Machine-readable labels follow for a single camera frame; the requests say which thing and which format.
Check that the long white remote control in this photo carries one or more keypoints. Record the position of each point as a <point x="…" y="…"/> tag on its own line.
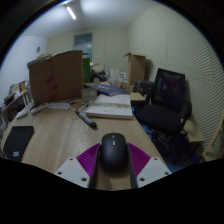
<point x="23" y="114"/>

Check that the black office chair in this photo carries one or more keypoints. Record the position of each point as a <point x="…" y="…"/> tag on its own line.
<point x="160" y="118"/>

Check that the black mouse pad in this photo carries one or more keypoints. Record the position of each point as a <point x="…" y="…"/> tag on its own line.
<point x="18" y="141"/>

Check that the cluttered shelf unit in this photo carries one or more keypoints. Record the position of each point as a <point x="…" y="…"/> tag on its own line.
<point x="10" y="103"/>

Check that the small wooden side table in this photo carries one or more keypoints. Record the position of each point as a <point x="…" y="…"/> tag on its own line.
<point x="137" y="96"/>

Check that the black marker pen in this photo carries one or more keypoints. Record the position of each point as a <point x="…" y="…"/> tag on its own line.
<point x="86" y="119"/>

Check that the light wooden chair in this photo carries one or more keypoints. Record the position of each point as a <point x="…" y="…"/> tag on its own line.
<point x="213" y="151"/>

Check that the blue book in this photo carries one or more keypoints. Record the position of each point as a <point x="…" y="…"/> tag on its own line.
<point x="110" y="90"/>

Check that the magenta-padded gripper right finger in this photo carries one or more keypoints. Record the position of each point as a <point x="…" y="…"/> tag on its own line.
<point x="151" y="170"/>

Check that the thick white book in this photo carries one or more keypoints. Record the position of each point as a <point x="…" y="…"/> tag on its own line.
<point x="110" y="106"/>

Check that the round wall clock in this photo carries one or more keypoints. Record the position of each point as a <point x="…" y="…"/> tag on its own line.
<point x="38" y="49"/>

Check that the green flat board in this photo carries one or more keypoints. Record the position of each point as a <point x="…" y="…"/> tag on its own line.
<point x="86" y="70"/>

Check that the flat cardboard piece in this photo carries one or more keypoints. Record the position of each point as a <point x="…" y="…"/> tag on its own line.
<point x="193" y="131"/>

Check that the white paper sheet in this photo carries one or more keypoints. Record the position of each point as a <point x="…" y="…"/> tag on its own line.
<point x="58" y="105"/>

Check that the tall open cardboard box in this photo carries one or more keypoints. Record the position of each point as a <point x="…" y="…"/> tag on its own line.
<point x="136" y="68"/>

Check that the clear plastic container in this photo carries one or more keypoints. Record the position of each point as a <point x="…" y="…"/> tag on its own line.
<point x="89" y="92"/>

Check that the ceiling tube light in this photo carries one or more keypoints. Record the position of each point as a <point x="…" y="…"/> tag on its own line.
<point x="71" y="12"/>

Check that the large brown cardboard box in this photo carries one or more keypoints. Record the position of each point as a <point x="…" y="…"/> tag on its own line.
<point x="56" y="78"/>

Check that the black computer mouse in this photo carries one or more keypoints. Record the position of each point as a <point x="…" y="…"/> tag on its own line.
<point x="114" y="153"/>

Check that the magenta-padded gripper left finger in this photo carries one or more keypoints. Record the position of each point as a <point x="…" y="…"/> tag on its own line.
<point x="71" y="170"/>

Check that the grey door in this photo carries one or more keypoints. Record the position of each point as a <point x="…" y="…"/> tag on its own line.
<point x="83" y="41"/>

